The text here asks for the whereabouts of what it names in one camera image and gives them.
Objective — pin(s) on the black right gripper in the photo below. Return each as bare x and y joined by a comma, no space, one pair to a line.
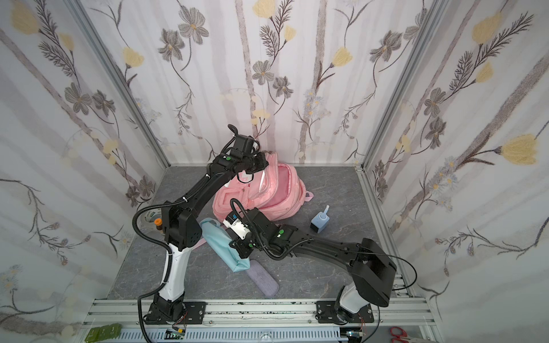
242,246

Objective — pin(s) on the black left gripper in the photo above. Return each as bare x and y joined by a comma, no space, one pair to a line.
257,162

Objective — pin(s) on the pink student backpack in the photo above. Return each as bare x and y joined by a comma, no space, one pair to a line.
277,191

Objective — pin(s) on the teal pencil pouch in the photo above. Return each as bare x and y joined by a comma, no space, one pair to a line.
219,241

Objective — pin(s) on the light blue stamp device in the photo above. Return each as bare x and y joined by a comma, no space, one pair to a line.
320,220

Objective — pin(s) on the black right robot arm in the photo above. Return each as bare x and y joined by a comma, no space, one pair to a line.
268,233

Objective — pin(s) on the purple glasses case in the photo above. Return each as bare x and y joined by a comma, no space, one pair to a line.
263,279

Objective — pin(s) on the white tape roll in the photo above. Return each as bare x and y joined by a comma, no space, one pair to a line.
149,216

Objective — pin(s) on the green connector block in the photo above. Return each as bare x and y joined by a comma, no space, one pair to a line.
106,332

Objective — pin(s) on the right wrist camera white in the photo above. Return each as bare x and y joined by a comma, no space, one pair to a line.
236,229

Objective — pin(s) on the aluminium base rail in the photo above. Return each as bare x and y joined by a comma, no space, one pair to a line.
294,320

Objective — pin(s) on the red handled scissors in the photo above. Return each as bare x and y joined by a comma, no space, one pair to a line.
399,335

